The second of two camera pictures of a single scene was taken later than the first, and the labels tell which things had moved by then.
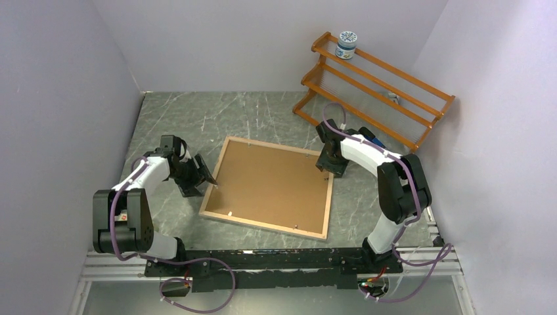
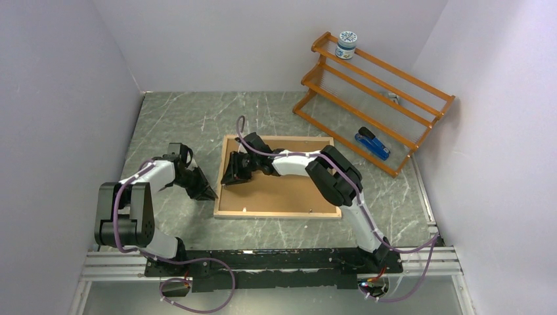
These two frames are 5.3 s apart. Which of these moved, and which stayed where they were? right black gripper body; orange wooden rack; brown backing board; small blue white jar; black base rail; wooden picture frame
Moved: wooden picture frame; brown backing board; right black gripper body
Stayed: small blue white jar; orange wooden rack; black base rail
